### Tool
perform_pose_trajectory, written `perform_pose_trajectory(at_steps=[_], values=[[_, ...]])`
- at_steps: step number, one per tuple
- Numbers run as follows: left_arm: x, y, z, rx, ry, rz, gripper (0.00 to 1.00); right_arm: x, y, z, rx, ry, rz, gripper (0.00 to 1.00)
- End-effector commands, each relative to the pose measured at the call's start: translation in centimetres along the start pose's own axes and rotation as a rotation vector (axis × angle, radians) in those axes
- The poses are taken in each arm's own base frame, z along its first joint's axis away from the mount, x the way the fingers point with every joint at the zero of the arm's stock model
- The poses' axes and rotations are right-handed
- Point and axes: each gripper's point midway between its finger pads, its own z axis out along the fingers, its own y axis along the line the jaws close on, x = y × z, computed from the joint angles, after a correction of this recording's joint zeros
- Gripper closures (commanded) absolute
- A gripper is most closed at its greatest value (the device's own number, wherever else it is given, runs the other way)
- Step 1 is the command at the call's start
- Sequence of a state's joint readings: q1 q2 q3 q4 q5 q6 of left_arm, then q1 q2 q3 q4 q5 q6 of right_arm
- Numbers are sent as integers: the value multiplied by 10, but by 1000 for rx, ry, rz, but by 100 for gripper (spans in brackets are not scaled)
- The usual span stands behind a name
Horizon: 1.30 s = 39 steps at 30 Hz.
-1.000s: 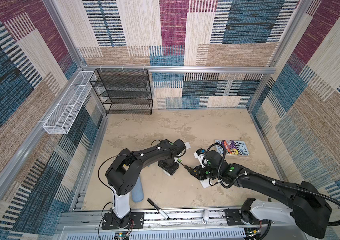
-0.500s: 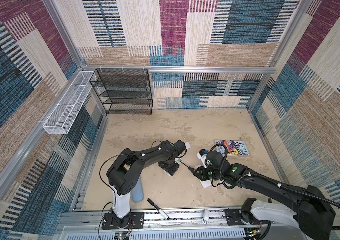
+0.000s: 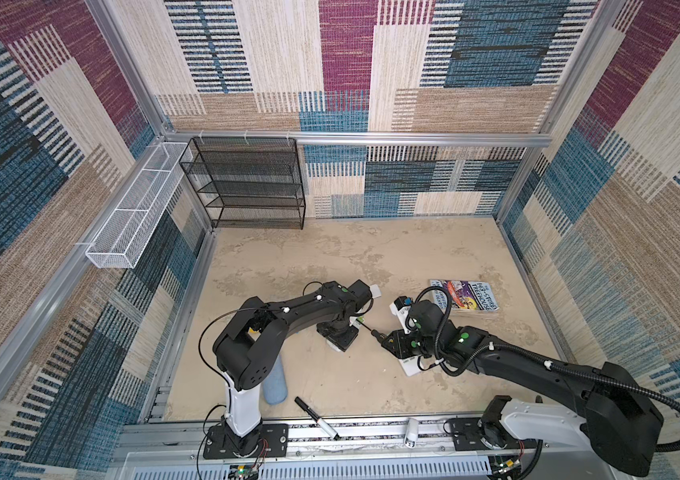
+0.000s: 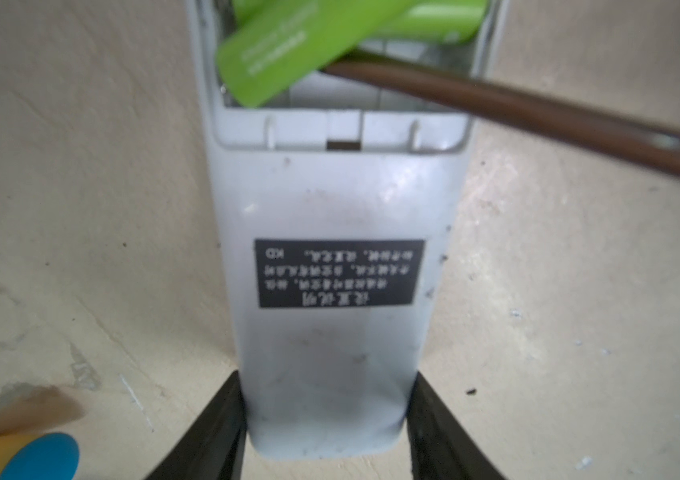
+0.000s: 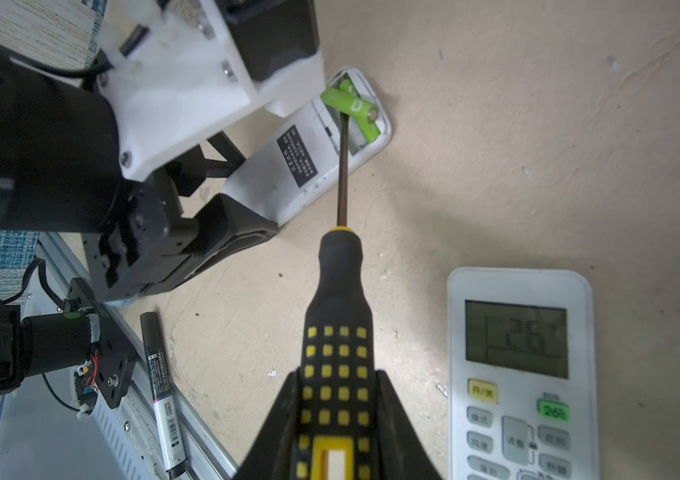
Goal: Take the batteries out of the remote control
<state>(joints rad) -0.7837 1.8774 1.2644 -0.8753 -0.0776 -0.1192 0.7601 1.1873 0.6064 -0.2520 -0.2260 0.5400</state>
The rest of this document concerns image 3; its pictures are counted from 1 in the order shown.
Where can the white cylinder on rail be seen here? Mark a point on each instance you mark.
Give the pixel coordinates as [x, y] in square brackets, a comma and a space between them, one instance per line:
[411, 433]

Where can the aluminium front rail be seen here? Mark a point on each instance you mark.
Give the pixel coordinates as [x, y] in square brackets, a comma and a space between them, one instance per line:
[306, 439]

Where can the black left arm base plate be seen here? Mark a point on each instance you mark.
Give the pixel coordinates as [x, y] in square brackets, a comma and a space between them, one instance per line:
[270, 439]

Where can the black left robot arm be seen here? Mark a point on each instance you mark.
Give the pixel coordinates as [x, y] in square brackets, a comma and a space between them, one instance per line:
[249, 345]

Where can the white air conditioner remote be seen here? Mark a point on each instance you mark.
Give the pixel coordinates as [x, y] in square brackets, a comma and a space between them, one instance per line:
[412, 366]

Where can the black wire mesh shelf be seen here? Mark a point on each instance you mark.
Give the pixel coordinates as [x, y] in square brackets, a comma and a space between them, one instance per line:
[247, 182]

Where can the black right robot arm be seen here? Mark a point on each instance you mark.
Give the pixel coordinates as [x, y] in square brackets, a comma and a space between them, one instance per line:
[603, 408]

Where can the black marker pen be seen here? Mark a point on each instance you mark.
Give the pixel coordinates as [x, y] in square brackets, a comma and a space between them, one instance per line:
[330, 431]

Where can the blue grey glasses case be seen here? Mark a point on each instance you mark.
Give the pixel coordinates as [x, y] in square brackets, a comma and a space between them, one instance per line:
[274, 387]

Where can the colourful magazine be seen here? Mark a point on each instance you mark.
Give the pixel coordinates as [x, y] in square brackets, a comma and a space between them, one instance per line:
[469, 295]

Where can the white battery cover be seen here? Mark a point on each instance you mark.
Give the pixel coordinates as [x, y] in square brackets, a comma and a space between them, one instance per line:
[375, 291]

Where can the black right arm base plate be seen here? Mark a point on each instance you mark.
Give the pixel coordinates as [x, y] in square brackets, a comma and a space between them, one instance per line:
[471, 434]

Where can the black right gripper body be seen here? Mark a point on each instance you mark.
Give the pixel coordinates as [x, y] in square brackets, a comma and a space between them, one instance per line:
[408, 345]

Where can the white remote with red buttons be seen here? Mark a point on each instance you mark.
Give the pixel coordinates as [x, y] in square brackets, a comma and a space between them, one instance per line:
[342, 340]

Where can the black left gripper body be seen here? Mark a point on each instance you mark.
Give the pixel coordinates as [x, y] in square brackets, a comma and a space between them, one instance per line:
[341, 336]

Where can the white wire mesh basket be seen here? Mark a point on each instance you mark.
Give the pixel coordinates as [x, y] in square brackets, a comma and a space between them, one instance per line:
[121, 241]

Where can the black yellow screwdriver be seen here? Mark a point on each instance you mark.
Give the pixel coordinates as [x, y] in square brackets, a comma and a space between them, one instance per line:
[373, 333]

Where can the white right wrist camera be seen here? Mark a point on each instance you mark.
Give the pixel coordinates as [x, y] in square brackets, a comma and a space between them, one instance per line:
[400, 309]

